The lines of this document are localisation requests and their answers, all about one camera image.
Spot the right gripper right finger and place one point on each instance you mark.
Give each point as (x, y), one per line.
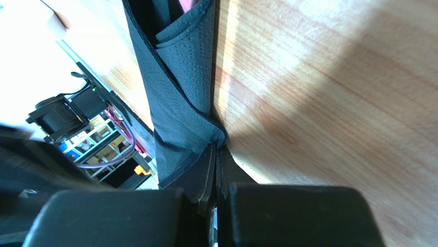
(253, 214)

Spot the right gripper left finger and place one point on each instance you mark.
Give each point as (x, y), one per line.
(178, 215)

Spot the black paper napkin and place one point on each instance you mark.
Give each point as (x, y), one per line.
(175, 58)

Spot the iridescent knife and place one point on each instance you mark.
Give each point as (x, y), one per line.
(187, 5)

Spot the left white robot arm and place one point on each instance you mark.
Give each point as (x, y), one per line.
(31, 172)

